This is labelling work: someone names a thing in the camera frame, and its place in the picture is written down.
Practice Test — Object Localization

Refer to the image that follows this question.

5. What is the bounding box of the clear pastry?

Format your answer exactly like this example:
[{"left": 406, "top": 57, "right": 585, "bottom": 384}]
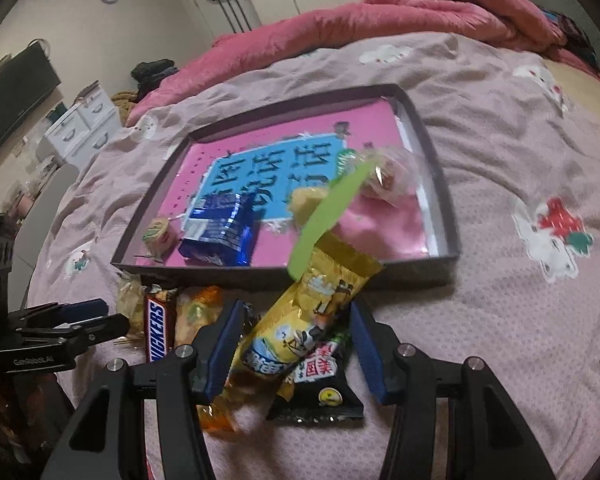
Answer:
[{"left": 361, "top": 146, "right": 420, "bottom": 207}]

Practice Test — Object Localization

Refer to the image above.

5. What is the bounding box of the white drawer cabinet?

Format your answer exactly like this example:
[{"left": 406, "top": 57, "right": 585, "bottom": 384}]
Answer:
[{"left": 34, "top": 82, "right": 122, "bottom": 170}]

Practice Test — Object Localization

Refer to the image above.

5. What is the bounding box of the black wall television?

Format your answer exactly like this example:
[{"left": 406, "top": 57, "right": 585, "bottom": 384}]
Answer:
[{"left": 0, "top": 44, "right": 60, "bottom": 148}]

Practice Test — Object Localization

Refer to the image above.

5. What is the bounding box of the blue cookie snack packet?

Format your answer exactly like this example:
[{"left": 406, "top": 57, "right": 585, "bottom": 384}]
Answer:
[{"left": 178, "top": 193, "right": 254, "bottom": 268}]

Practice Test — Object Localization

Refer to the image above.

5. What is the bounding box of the orange clear cracker packet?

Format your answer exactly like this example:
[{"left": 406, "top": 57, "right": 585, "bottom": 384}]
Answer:
[{"left": 116, "top": 276, "right": 237, "bottom": 437}]

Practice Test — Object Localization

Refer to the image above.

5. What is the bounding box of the dark shallow cardboard box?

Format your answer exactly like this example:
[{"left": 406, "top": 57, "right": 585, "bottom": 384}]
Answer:
[{"left": 112, "top": 84, "right": 460, "bottom": 291}]

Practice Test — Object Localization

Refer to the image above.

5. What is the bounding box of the yellow snack packet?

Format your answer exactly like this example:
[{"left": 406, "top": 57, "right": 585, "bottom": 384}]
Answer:
[{"left": 226, "top": 231, "right": 384, "bottom": 378}]

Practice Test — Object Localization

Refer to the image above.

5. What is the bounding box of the black green snack packet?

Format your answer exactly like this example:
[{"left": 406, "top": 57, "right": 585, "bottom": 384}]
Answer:
[{"left": 266, "top": 327, "right": 364, "bottom": 425}]

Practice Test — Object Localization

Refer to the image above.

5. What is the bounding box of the round green label biscuit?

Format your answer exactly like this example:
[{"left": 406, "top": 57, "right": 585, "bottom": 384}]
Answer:
[{"left": 142, "top": 217, "right": 181, "bottom": 262}]

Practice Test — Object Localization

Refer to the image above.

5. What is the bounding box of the red pink quilt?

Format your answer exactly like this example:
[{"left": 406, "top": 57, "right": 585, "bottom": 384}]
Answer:
[{"left": 125, "top": 0, "right": 600, "bottom": 127}]

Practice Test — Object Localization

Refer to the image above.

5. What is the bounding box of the green milk candy packet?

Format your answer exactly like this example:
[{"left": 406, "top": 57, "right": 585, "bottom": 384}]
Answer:
[{"left": 287, "top": 160, "right": 375, "bottom": 282}]

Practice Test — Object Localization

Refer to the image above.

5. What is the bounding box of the Snickers chocolate bar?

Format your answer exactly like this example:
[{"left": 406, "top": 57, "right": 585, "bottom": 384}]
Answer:
[{"left": 144, "top": 284, "right": 178, "bottom": 363}]

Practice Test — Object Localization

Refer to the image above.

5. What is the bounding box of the dark clothes pile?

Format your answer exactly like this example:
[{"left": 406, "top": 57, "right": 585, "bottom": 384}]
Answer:
[{"left": 131, "top": 58, "right": 178, "bottom": 103}]

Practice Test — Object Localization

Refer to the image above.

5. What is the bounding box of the pink patterned bedsheet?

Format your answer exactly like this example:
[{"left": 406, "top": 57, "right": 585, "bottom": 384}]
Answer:
[{"left": 28, "top": 32, "right": 600, "bottom": 479}]

